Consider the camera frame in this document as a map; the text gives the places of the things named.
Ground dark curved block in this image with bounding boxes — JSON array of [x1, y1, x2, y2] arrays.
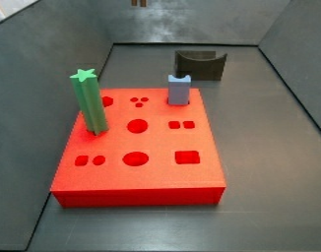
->
[[175, 50, 227, 81]]

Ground green star peg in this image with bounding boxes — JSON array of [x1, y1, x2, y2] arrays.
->
[[69, 69, 108, 135]]

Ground brown three prong peg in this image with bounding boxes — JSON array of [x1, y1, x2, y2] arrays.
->
[[130, 0, 147, 7]]

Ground blue notched block peg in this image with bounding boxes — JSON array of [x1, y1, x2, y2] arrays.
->
[[168, 75, 191, 105]]

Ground red peg board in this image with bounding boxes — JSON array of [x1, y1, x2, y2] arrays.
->
[[50, 89, 225, 208]]

